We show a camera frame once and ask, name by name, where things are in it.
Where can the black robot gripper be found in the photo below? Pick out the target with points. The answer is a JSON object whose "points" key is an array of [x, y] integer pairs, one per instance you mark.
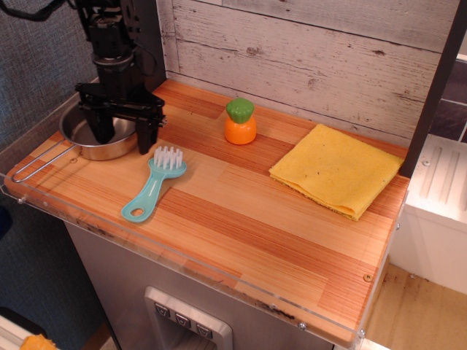
{"points": [[121, 88]]}

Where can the silver pot with wire handle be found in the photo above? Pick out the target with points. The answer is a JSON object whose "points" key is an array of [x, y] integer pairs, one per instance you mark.
{"points": [[78, 136]]}

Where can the yellow folded rag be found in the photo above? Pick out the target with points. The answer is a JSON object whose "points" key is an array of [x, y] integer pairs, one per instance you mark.
{"points": [[337, 171]]}

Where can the teal dish brush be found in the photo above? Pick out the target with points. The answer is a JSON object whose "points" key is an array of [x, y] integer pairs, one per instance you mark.
{"points": [[166, 163]]}

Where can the orange toy carrot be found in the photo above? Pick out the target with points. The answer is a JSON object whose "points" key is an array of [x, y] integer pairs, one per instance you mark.
{"points": [[240, 125]]}

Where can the grey toy fridge cabinet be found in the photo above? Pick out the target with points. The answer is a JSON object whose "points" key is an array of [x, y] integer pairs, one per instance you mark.
{"points": [[120, 274]]}

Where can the silver dispenser panel with buttons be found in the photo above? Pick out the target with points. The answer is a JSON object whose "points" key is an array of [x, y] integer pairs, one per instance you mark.
{"points": [[178, 325]]}

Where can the white toy sink unit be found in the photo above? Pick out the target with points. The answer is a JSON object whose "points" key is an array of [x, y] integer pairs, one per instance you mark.
{"points": [[430, 240]]}

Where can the dark left frame post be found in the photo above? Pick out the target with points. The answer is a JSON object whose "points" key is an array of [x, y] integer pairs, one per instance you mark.
{"points": [[150, 40]]}

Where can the dark frame post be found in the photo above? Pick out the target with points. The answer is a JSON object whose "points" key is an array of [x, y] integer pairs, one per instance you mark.
{"points": [[150, 40], [440, 80]]}

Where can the dark right frame post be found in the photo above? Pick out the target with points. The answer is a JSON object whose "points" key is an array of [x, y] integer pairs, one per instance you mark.
{"points": [[440, 80]]}

